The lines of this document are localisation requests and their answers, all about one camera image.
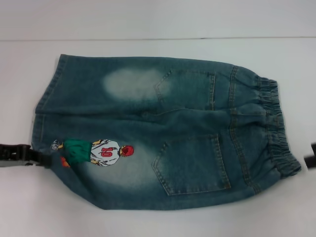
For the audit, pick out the blue denim shorts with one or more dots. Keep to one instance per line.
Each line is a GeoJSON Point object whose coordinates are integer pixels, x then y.
{"type": "Point", "coordinates": [160, 128]}

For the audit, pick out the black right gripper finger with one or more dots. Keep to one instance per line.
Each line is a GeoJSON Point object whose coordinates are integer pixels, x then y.
{"type": "Point", "coordinates": [311, 163]}
{"type": "Point", "coordinates": [314, 147]}

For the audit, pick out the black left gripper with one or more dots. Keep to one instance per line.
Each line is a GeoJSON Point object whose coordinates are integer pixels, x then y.
{"type": "Point", "coordinates": [12, 154]}

